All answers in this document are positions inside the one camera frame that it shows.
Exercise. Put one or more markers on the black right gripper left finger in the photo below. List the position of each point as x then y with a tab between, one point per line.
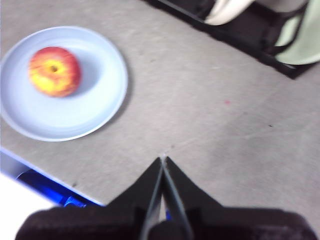
140	195

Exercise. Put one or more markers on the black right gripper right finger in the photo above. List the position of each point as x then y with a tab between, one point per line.
187	192

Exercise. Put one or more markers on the blue plate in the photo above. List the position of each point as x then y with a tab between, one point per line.
75	117

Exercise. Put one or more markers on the red yellow apple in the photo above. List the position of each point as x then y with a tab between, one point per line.
55	71

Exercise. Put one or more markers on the black plate rack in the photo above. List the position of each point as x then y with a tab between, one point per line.
247	32

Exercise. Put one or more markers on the beige plate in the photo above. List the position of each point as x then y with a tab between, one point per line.
225	15

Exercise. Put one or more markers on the green plate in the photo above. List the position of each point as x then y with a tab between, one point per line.
305	42

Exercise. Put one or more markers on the dark blue device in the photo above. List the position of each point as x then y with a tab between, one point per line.
50	192

